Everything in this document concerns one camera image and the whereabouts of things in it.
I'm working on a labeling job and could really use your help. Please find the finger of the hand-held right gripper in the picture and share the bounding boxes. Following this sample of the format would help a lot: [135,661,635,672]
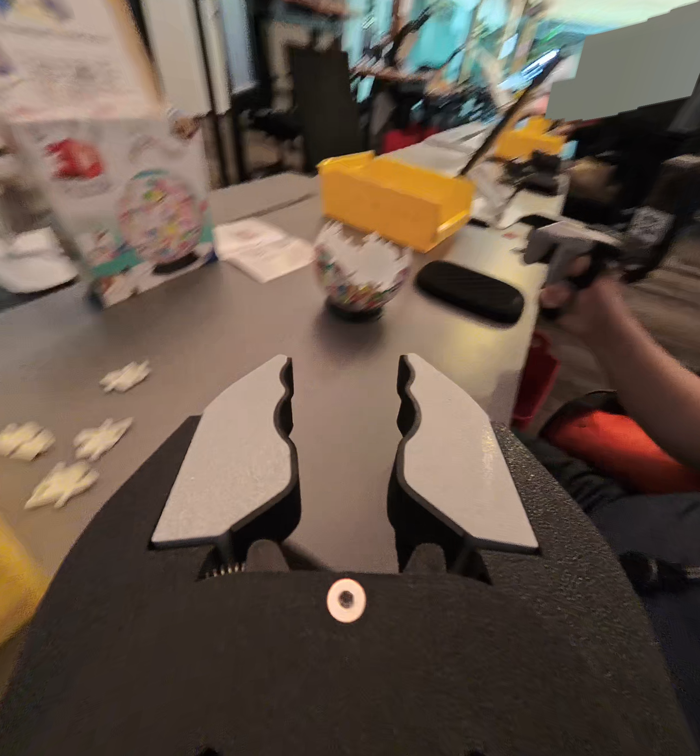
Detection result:
[536,219,622,248]
[523,227,563,265]

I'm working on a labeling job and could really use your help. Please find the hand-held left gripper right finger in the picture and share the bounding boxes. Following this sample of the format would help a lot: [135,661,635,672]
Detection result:
[387,353,541,571]

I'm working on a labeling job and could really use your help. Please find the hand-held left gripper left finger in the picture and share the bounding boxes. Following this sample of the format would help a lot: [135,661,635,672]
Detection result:
[150,354,301,576]

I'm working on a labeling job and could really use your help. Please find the white puzzle pieces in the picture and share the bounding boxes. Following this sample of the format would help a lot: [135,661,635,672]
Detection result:
[0,359,151,510]

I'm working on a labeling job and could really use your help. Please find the half-built colourful puzzle ball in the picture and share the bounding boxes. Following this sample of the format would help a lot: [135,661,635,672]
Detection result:
[313,221,413,314]

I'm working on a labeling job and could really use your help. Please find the black round ball stand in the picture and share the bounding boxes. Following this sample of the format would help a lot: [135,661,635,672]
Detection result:
[325,298,384,323]

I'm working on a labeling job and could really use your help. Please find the colourful puzzle box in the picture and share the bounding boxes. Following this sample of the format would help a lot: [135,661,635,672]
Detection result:
[7,109,218,308]

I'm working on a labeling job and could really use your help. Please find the person's right hand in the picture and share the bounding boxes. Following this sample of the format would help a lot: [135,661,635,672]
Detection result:
[540,260,625,341]

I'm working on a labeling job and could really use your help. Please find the black padded wrist rest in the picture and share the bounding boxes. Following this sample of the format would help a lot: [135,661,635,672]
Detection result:
[415,260,526,326]

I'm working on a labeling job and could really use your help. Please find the small yellow bin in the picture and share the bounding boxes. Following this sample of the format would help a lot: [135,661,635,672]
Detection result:
[494,115,566,161]

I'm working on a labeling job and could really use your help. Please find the dark tablet on stand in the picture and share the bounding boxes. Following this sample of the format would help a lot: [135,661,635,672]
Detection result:
[459,50,563,178]

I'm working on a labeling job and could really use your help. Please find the red orange item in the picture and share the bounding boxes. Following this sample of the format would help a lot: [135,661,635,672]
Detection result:
[542,408,700,494]

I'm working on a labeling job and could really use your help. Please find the folded paper instruction leaflet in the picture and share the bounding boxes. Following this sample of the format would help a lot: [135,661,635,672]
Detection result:
[214,219,315,283]

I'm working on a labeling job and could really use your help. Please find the person's dark blue shirt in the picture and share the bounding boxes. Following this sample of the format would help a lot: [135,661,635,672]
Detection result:
[533,449,700,756]

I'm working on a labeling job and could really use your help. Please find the black office chair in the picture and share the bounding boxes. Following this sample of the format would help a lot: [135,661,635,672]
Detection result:
[291,47,361,172]

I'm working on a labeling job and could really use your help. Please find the wooden board with instruction sheet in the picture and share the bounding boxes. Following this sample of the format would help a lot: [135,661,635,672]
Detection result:
[0,0,163,119]

